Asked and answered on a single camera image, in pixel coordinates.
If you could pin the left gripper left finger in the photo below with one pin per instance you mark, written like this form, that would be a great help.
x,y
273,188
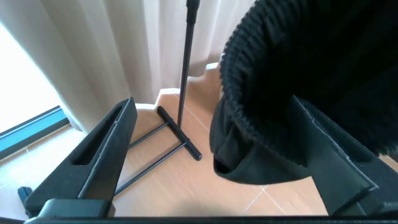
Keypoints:
x,y
90,174

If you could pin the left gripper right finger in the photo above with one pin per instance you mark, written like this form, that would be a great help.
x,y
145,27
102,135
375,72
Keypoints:
x,y
339,174

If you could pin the black shorts with white logo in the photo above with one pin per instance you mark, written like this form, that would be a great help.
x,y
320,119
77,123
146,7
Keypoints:
x,y
311,46

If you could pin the black clothes rack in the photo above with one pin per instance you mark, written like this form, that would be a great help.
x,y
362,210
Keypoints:
x,y
186,62

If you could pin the window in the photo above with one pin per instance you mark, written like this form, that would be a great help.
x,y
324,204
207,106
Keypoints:
x,y
18,93

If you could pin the beige curtain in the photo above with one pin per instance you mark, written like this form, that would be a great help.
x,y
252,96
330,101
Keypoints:
x,y
109,46

